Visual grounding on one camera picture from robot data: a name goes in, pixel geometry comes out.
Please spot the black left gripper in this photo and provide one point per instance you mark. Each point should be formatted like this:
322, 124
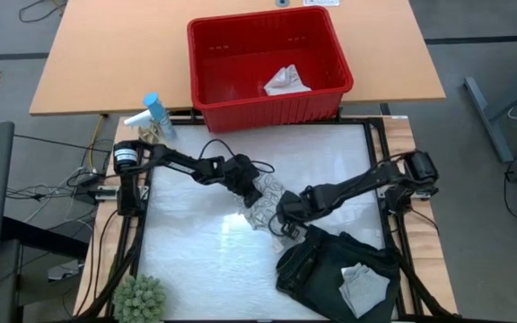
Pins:
240, 177

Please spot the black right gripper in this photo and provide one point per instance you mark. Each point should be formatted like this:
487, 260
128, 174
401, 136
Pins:
296, 206

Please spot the white leaf-print garment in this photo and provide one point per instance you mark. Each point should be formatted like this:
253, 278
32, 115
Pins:
263, 202

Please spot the dark blue denim jeans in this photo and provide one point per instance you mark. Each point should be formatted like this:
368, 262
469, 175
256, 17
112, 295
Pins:
312, 273

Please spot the plain white garment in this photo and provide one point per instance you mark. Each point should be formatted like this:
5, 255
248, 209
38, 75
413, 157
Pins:
285, 83

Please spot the small grey cloth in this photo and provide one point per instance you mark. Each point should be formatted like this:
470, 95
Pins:
364, 289

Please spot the red plastic laundry bin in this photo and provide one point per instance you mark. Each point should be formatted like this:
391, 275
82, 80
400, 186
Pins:
240, 54

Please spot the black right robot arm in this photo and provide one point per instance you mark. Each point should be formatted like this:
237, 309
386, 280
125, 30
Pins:
366, 179

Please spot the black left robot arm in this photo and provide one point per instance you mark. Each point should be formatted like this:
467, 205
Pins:
169, 161

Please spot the blue capped bottle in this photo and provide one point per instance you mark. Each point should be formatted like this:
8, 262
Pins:
160, 114

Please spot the white table mat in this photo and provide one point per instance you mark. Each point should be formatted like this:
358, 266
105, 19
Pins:
195, 269

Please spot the green artificial plant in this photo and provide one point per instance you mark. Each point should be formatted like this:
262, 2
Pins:
139, 298

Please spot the light wooden desk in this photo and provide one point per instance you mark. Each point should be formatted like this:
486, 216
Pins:
106, 54

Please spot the white power strip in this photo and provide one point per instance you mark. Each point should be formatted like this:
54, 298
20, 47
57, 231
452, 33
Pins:
321, 2

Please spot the black side stand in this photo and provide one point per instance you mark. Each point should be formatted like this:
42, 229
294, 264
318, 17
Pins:
38, 238

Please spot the grey metal desk leg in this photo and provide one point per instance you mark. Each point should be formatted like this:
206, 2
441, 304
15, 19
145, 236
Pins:
487, 116

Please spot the black aluminium table frame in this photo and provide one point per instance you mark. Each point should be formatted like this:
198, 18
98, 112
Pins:
405, 309

